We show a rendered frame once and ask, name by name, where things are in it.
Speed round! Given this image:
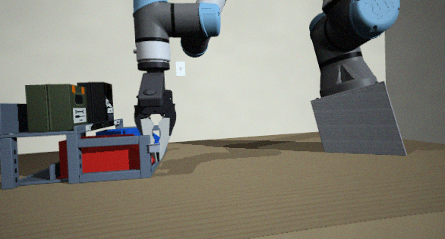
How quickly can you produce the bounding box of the red plastic bin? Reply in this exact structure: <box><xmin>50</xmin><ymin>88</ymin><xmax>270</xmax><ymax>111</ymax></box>
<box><xmin>58</xmin><ymin>134</ymin><xmax>140</xmax><ymax>178</ymax></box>

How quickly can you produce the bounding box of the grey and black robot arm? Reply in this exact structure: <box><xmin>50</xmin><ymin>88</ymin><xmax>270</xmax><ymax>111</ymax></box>
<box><xmin>133</xmin><ymin>0</ymin><xmax>400</xmax><ymax>108</ymax></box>

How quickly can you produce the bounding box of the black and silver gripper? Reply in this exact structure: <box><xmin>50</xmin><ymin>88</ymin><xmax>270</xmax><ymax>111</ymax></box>
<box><xmin>134</xmin><ymin>61</ymin><xmax>176</xmax><ymax>162</ymax></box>

